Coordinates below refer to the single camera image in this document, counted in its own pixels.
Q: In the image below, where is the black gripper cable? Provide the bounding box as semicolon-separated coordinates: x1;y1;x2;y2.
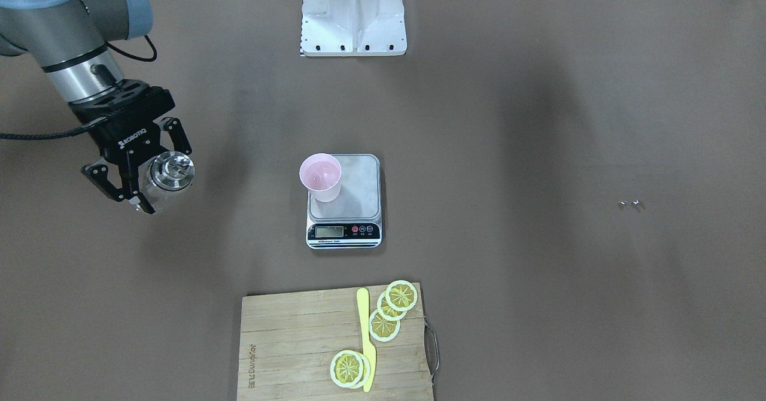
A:
0;33;157;141

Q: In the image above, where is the lemon slice under single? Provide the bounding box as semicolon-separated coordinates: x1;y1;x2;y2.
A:
350;352;372;389

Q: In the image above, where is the clear glass sauce bottle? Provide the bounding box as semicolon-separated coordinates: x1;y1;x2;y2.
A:
139;151;195;213

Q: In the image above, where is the silver digital kitchen scale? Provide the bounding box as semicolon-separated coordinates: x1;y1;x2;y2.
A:
305;154;383;250

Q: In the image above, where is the bamboo cutting board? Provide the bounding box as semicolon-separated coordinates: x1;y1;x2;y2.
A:
237;287;439;400

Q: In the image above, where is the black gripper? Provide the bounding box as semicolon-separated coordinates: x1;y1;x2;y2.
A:
68;79;193;215

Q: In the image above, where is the lemon slice top single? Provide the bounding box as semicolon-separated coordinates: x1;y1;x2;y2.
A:
329;350;362;389

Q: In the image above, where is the lemon slice far end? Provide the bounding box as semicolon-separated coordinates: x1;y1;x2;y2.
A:
384;280;418;312

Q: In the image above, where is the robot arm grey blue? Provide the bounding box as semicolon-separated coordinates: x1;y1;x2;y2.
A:
1;0;195;214

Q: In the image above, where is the lemon slice middle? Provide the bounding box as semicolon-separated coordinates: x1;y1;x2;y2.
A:
376;292;407;321

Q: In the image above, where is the pink plastic cup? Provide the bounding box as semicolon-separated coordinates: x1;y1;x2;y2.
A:
299;153;342;202

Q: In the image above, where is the yellow plastic knife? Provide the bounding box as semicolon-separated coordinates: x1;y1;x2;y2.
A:
356;287;377;393

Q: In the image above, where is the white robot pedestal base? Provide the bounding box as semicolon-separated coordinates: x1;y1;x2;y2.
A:
299;0;408;57

